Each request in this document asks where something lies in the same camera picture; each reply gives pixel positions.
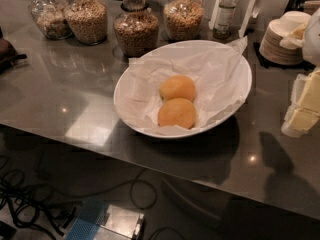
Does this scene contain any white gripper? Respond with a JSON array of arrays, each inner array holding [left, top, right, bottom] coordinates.
[[280, 8, 320, 138]]

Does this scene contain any orange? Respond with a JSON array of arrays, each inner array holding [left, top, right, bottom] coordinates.
[[159, 75, 196, 102], [157, 98, 196, 129]]

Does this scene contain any white bowl on plates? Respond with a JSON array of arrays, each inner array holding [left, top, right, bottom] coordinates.
[[280, 11, 311, 36]]

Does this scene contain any white oval bowl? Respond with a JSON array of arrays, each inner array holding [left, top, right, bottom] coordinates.
[[113, 39, 253, 140]]

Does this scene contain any black tray under plates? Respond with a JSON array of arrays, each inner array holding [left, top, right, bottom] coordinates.
[[253, 42, 315, 71]]

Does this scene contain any stack of white plates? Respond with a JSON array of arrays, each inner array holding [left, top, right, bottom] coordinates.
[[259, 19, 303, 66]]

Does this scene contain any white crumpled paper liner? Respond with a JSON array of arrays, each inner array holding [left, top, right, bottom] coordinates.
[[124, 35, 249, 137]]

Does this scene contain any clear glass bottle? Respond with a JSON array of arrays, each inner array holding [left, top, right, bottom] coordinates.
[[213, 0, 237, 40]]

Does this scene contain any glass jar of grains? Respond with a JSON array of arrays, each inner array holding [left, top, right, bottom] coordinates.
[[64, 0, 108, 45], [113, 0, 159, 57], [163, 0, 204, 41]]

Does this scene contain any blue and metal floor box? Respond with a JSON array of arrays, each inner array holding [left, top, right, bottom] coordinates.
[[64, 199, 144, 240]]

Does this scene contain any far left glass jar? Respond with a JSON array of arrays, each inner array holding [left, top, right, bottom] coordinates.
[[28, 0, 72, 40]]

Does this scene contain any dark brown object at left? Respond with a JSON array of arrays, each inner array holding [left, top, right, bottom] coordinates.
[[0, 28, 27, 73]]

